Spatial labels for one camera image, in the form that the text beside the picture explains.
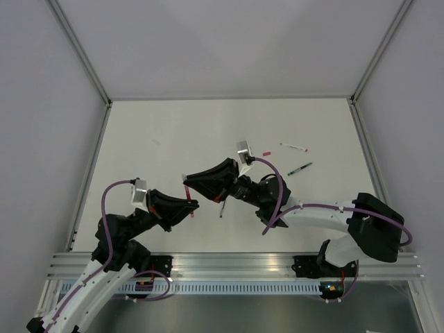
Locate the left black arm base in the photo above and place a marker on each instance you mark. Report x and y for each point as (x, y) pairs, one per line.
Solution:
(156, 265)

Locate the blue gel pen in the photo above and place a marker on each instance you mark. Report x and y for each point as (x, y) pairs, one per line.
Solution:
(223, 204)

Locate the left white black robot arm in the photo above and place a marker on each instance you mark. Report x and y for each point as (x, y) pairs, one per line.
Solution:
(117, 258)

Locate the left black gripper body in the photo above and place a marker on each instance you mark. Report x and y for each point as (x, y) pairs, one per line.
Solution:
(159, 211)

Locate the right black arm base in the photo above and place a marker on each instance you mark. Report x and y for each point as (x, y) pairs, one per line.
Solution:
(307, 266)

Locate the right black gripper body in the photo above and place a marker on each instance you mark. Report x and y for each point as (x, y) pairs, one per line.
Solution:
(220, 189)

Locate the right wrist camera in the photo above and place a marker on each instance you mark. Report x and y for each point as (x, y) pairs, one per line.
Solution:
(245, 157)

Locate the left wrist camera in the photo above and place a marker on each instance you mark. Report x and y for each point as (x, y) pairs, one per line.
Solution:
(139, 192)

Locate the left aluminium frame post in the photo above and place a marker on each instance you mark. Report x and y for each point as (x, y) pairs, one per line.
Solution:
(72, 38)

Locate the aluminium mounting rail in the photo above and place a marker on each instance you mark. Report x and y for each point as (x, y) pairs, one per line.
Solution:
(244, 266)

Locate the right aluminium frame post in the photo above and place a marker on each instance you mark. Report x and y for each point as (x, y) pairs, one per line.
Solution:
(396, 22)

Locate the red gel pen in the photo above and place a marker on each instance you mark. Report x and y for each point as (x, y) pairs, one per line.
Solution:
(187, 193)

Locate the white slotted cable duct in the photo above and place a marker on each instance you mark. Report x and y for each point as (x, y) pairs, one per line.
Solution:
(242, 288)

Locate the green pen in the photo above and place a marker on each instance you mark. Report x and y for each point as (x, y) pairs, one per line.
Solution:
(299, 169)

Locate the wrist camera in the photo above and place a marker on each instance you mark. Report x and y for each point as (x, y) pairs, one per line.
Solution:
(245, 157)
(139, 192)

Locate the white red-tipped marker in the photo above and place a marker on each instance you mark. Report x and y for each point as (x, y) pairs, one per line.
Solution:
(298, 148)

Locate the aluminium frame post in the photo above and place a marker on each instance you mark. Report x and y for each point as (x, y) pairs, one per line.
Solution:
(72, 38)
(396, 22)

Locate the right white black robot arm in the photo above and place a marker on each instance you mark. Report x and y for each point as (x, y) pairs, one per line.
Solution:
(369, 228)

